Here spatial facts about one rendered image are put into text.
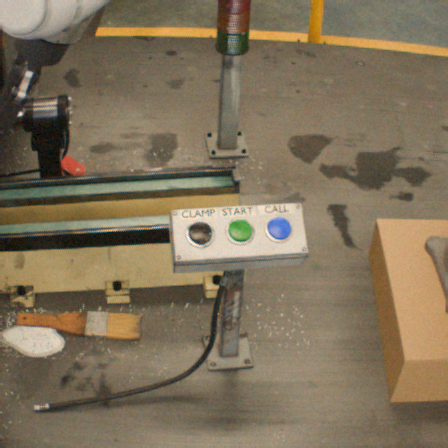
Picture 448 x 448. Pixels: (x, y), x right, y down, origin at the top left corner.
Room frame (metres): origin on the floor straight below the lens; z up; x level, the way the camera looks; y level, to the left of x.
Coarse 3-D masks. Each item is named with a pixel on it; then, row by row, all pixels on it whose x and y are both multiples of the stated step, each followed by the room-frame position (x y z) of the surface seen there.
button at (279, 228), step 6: (270, 222) 0.77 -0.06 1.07; (276, 222) 0.77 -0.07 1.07; (282, 222) 0.77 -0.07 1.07; (288, 222) 0.77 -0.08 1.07; (270, 228) 0.76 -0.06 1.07; (276, 228) 0.76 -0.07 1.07; (282, 228) 0.76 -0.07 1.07; (288, 228) 0.76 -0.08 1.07; (270, 234) 0.76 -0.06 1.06; (276, 234) 0.75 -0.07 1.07; (282, 234) 0.76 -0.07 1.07; (288, 234) 0.76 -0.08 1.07
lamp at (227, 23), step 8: (224, 16) 1.28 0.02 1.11; (232, 16) 1.27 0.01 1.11; (240, 16) 1.27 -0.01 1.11; (248, 16) 1.29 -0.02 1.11; (224, 24) 1.28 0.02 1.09; (232, 24) 1.27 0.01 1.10; (240, 24) 1.28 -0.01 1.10; (248, 24) 1.29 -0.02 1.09; (224, 32) 1.28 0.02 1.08; (232, 32) 1.27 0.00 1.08; (240, 32) 1.28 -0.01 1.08
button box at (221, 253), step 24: (192, 216) 0.77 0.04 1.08; (216, 216) 0.77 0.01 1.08; (240, 216) 0.78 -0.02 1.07; (264, 216) 0.78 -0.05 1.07; (288, 216) 0.78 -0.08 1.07; (216, 240) 0.74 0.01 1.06; (264, 240) 0.75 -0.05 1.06; (288, 240) 0.76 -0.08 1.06; (192, 264) 0.72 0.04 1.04; (216, 264) 0.73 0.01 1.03; (240, 264) 0.74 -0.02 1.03; (264, 264) 0.75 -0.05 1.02; (288, 264) 0.76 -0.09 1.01
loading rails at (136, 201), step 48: (0, 192) 0.98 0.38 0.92; (48, 192) 0.99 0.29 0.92; (96, 192) 1.00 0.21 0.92; (144, 192) 1.01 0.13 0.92; (192, 192) 1.02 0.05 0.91; (0, 240) 0.86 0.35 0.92; (48, 240) 0.88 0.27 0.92; (96, 240) 0.89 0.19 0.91; (144, 240) 0.90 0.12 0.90; (0, 288) 0.86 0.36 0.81; (48, 288) 0.88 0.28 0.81; (96, 288) 0.89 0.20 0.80
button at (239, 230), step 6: (234, 222) 0.76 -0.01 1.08; (240, 222) 0.76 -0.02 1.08; (246, 222) 0.76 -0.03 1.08; (228, 228) 0.76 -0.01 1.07; (234, 228) 0.76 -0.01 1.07; (240, 228) 0.76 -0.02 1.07; (246, 228) 0.76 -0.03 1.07; (234, 234) 0.75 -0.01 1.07; (240, 234) 0.75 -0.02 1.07; (246, 234) 0.75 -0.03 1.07; (234, 240) 0.74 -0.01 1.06; (240, 240) 0.74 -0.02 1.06; (246, 240) 0.75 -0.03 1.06
